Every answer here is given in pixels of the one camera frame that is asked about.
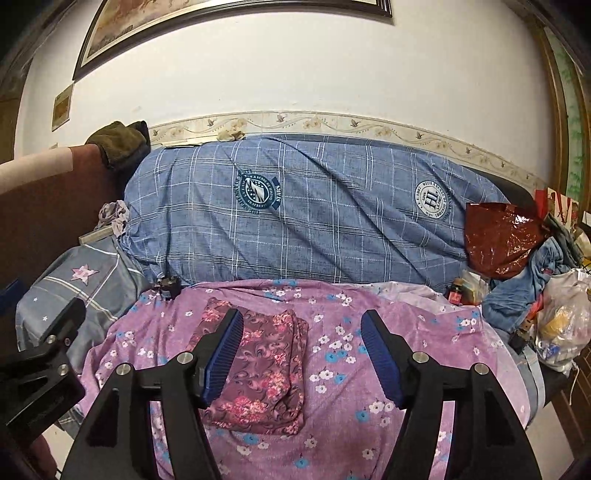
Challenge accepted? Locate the maroon floral small garment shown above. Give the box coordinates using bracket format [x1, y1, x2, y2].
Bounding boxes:
[200, 306, 308, 435]

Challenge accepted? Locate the blue denim clothing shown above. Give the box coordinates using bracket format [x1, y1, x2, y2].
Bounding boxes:
[482, 237, 571, 333]

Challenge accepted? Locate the grey star pillow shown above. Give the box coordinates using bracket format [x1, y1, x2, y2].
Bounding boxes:
[15, 236, 149, 372]

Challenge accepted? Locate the purple floral bed sheet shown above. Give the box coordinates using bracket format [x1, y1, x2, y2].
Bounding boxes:
[76, 280, 530, 479]

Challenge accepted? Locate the white plastic bag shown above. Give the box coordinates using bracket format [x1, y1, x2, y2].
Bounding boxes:
[534, 269, 590, 376]

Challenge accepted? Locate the small red box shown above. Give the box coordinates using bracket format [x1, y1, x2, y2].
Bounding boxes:
[447, 283, 464, 305]

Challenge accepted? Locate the brown headboard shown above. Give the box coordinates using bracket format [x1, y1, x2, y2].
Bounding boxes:
[0, 144, 118, 286]

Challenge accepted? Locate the crumpled grey cloth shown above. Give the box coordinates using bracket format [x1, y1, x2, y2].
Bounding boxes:
[95, 200, 130, 238]

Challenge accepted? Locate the red plastic bag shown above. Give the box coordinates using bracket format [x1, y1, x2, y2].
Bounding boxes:
[464, 203, 550, 280]

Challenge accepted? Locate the olive green cloth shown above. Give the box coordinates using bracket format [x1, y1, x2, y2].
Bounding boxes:
[86, 120, 151, 171]

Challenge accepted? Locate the blue plaid quilt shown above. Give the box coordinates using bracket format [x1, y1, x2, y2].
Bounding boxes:
[120, 135, 505, 291]

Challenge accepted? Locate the small wall sign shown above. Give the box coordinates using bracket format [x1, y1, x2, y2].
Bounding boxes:
[51, 83, 74, 132]

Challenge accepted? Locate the framed wall picture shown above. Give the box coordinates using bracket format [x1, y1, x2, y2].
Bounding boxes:
[72, 0, 394, 82]

